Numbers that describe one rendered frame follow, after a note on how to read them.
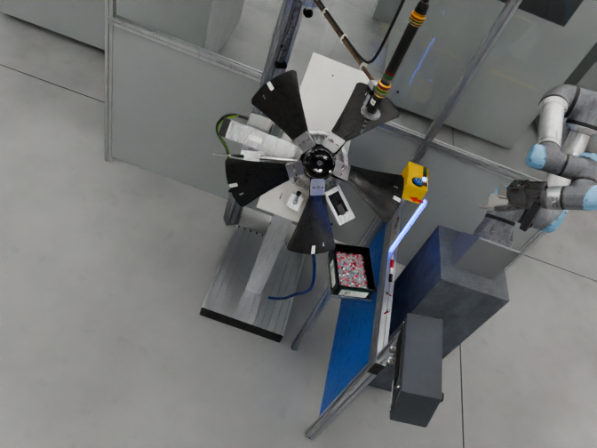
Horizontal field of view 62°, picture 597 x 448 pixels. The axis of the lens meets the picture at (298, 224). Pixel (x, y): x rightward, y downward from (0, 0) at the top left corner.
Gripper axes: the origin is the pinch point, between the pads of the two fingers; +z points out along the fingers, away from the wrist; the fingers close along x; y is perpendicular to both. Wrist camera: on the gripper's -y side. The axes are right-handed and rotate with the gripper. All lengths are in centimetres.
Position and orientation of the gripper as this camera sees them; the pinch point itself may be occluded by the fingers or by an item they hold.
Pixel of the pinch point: (487, 203)
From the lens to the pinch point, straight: 186.6
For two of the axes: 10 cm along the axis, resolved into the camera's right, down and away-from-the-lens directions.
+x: -6.2, 4.2, -6.6
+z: -7.4, -0.4, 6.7
